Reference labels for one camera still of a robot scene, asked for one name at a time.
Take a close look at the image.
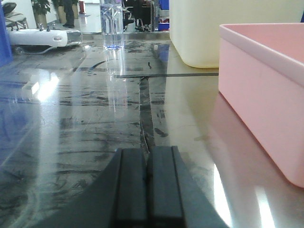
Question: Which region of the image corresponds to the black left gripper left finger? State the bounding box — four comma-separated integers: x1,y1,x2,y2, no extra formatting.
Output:
34,148,147,228

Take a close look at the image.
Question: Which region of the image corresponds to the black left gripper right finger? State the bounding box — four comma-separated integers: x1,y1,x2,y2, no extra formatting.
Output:
147,146,228,228

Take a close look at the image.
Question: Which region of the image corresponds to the pink plastic bin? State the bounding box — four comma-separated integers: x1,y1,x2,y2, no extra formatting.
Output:
218,23,304,187

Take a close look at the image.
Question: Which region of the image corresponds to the cream plastic bin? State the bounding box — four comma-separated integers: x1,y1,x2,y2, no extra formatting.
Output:
169,0,304,68

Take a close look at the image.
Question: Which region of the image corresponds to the white handheld controller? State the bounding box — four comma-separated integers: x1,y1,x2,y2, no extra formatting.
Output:
8,27,82,53

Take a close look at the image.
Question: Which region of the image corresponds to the blue crate on left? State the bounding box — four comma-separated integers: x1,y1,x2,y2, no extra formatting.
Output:
0,5,13,67

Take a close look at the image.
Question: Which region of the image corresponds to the clear water bottle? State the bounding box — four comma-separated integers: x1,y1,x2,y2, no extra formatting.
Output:
100,0,124,50

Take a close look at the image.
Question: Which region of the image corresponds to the walking person in black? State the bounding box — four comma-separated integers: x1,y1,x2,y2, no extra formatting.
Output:
63,0,75,28

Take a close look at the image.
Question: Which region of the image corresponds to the potted plant in gold pot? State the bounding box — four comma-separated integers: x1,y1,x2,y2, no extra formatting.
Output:
31,0,50,29

